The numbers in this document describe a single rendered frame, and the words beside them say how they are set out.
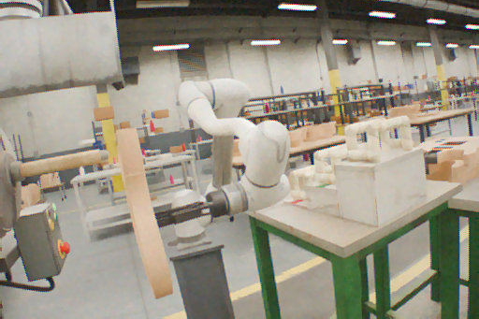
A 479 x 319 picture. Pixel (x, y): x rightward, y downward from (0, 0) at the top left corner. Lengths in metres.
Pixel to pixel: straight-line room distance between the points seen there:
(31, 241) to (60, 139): 10.95
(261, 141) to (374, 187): 0.33
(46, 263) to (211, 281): 0.86
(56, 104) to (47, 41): 11.41
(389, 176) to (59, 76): 0.83
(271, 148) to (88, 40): 0.47
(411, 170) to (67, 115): 11.53
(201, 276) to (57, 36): 1.26
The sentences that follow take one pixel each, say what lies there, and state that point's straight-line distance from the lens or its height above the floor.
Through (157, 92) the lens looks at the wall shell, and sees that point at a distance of 12.04.
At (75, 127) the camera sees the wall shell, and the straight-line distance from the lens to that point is 11.83.
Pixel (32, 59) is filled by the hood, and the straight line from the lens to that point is 0.61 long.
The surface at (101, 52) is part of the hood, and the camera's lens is 0.60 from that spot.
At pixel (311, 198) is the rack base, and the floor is 0.98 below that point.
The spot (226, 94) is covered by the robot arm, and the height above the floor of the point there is 1.40.
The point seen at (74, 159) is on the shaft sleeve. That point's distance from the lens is 0.72.
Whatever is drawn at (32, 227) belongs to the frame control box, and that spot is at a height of 1.08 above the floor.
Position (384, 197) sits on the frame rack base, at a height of 1.00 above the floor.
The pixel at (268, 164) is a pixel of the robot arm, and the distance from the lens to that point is 0.74.
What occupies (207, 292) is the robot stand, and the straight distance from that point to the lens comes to 1.60.
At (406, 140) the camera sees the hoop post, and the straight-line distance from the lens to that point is 0.99.
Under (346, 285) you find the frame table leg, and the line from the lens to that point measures 0.84.
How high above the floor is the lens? 1.27
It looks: 3 degrees down
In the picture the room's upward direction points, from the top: 10 degrees counter-clockwise
